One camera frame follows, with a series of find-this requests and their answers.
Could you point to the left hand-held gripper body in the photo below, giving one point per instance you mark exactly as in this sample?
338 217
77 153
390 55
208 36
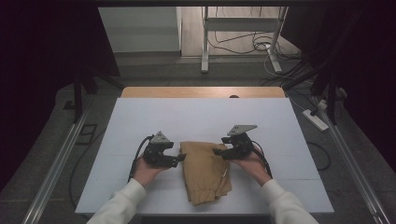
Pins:
155 154

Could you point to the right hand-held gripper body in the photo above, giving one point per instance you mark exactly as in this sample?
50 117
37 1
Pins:
241 144

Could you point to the tan pants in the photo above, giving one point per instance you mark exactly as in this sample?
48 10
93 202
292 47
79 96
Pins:
205 171

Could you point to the person's left hand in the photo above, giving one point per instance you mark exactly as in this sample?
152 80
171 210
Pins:
144 172

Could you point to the white power strip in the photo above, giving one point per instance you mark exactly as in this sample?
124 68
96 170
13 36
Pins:
315 119

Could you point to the black stand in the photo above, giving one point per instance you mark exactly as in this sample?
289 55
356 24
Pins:
77 96
331 93

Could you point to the aluminium rail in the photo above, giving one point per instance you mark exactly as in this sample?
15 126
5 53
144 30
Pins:
358 177
53 174

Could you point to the white metal stand frame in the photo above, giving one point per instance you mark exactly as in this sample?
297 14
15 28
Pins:
239 23

